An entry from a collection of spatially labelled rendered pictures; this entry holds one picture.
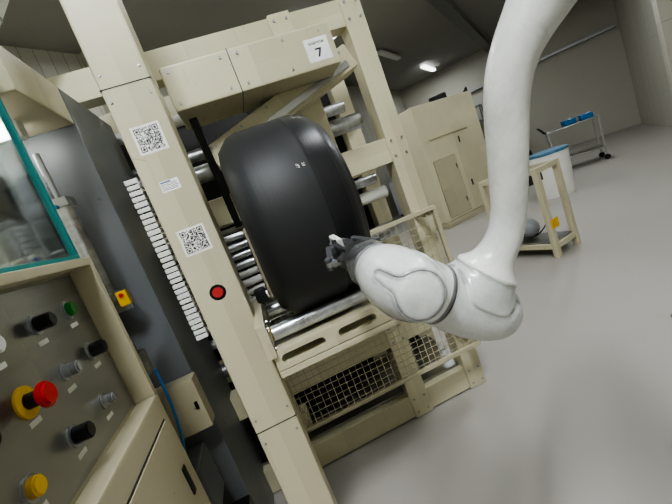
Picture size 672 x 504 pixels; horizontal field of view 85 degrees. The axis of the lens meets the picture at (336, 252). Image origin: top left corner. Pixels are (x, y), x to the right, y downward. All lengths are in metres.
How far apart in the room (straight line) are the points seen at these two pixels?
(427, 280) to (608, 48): 12.99
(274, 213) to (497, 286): 0.51
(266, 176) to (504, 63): 0.56
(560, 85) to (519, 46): 12.71
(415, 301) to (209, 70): 1.14
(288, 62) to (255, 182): 0.66
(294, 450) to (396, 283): 0.88
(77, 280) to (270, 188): 0.49
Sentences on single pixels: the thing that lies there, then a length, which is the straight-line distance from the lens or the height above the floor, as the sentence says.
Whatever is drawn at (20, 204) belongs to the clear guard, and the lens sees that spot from 0.96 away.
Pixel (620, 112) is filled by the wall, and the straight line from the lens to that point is 13.37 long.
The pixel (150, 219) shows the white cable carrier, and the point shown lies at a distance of 1.12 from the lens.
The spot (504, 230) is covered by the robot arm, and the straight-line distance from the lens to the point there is 0.62.
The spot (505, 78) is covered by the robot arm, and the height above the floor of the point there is 1.26.
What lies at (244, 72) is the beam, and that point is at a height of 1.69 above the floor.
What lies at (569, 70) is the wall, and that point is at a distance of 13.31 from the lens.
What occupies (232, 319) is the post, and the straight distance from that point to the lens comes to 1.11.
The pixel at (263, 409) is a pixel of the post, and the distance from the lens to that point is 1.21.
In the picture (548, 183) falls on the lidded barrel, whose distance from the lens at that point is 6.18.
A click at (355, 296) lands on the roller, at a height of 0.91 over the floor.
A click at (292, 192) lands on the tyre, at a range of 0.89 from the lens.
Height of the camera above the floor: 1.20
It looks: 9 degrees down
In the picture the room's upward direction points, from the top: 21 degrees counter-clockwise
